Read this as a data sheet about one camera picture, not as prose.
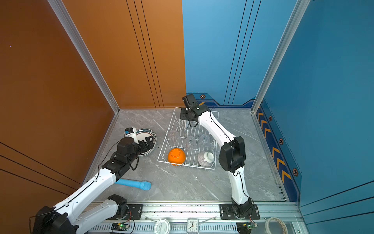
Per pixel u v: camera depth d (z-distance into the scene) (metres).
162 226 0.65
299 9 0.70
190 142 0.96
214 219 0.73
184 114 0.81
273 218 0.71
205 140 0.98
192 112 0.64
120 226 0.71
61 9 0.70
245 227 0.70
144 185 0.78
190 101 0.69
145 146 0.72
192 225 0.68
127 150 0.60
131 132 0.70
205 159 0.85
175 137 0.94
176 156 0.85
